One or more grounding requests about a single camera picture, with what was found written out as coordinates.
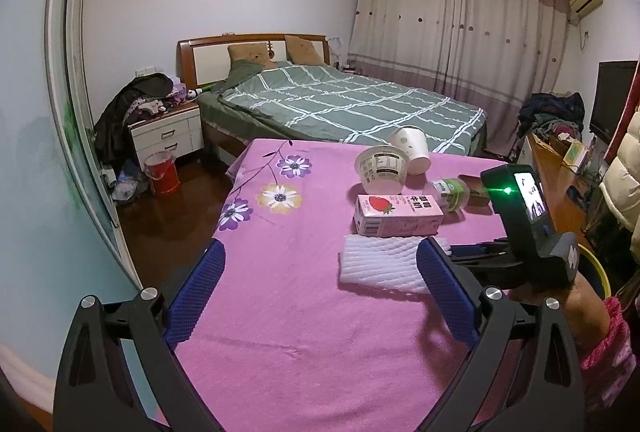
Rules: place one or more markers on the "white paper cup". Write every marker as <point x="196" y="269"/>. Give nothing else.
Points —
<point x="410" y="146"/>

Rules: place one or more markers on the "white plastic bowl container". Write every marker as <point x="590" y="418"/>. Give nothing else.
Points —
<point x="382" y="169"/>

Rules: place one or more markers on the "black television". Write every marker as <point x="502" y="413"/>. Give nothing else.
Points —
<point x="612" y="101"/>

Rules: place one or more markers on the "person's right forearm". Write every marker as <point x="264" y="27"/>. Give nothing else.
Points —
<point x="595" y="327"/>

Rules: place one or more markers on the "wardrobe sliding door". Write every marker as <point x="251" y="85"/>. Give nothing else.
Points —
<point x="35" y="161"/>

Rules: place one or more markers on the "wooden bed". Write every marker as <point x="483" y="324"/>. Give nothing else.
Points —
<point x="210" y="56"/>

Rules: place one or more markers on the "brown plastic tray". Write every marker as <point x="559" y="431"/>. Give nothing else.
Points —
<point x="472" y="194"/>

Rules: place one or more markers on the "white desk lamp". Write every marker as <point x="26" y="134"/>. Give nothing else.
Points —
<point x="336" y="49"/>

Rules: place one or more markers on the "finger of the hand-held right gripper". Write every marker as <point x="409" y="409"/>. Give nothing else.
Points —
<point x="480" y="249"/>
<point x="490" y="272"/>

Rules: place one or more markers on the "pile of plastic bags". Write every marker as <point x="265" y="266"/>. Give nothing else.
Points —
<point x="125" y="184"/>

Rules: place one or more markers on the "pink strawberry milk carton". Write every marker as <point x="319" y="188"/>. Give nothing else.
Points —
<point x="400" y="212"/>

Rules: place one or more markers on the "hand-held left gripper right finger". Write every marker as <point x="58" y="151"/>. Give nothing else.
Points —
<point x="447" y="292"/>

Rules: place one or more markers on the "beige pink curtain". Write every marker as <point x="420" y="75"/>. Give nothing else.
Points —
<point x="450" y="36"/>

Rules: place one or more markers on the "green card box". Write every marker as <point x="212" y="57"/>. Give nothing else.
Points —
<point x="576" y="152"/>

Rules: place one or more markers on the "small clear green-label bottle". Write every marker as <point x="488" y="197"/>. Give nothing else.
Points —
<point x="447" y="192"/>

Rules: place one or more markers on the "white nightstand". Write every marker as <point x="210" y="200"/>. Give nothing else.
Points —
<point x="165" y="136"/>

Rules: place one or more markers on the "brown pillow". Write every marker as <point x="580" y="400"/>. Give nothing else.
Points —
<point x="302" y="49"/>
<point x="250" y="53"/>

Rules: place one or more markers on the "blue yellow-rimmed trash bin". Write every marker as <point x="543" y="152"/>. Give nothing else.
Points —
<point x="602" y="274"/>

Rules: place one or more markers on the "white foam net sleeve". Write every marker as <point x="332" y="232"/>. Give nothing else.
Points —
<point x="380" y="262"/>

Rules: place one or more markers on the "green plaid blanket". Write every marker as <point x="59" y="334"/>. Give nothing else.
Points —
<point x="340" y="101"/>

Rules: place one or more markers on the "dark clothes heap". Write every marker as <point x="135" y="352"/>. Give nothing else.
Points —
<point x="120" y="111"/>

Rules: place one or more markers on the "pile of dark clothes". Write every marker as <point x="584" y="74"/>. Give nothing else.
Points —
<point x="550" y="109"/>

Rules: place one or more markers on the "wooden desk with clutter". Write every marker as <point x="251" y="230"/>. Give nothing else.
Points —
<point x="565" y="197"/>

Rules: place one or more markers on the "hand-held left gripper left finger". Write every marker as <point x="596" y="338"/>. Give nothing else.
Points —
<point x="197" y="297"/>

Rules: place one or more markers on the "purple floral tablecloth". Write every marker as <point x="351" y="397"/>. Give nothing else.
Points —
<point x="300" y="337"/>

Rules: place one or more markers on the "red bucket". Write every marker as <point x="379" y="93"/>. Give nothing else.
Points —
<point x="162" y="174"/>

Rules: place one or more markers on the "white wall socket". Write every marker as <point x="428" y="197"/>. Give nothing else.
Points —
<point x="146" y="71"/>

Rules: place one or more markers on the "white puffer jacket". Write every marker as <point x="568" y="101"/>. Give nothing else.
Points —
<point x="625" y="182"/>

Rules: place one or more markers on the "purple plush toy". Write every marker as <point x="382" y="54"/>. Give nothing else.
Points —
<point x="181" y="92"/>

